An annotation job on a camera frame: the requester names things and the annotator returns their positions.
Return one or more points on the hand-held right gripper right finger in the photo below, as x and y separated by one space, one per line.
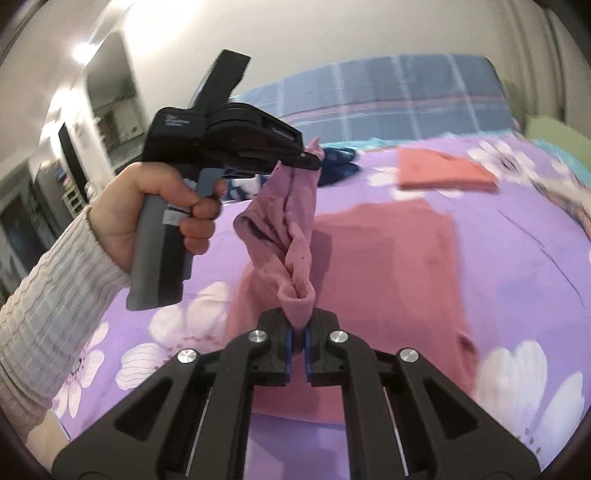
307 357

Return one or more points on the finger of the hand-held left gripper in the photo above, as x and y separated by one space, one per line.
304 159

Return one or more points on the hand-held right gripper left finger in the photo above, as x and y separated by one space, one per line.
287 353

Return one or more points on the pink garment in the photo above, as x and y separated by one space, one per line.
388 267

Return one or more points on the person's left forearm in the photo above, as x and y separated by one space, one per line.
51 304

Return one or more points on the person's left hand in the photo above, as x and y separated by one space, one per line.
124 207

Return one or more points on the dark blue garment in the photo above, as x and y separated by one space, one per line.
337 164

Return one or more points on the blue plaid pillow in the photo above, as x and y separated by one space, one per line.
392 97

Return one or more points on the orange folded cloth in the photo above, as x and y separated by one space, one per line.
438 173

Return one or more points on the white shelf rack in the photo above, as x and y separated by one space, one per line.
74 201

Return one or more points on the purple floral bedsheet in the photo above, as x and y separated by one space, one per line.
508 258

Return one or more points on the green cloth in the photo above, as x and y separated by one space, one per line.
558 136

